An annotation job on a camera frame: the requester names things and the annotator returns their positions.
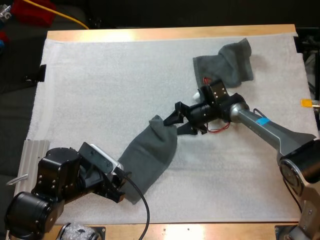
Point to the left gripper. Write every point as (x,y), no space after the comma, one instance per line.
(107,186)

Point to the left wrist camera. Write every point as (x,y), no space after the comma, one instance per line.
(105,160)

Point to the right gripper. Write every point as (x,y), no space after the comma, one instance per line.
(200,116)

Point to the ribbed aluminium rail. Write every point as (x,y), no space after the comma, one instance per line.
(33,157)

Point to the dark clamp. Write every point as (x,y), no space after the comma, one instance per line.
(42,73)

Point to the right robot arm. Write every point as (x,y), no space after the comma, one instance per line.
(270,132)

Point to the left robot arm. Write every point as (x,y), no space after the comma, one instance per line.
(55,172)

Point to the dark grey-green towel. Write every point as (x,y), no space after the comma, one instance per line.
(150,155)
(232,65)

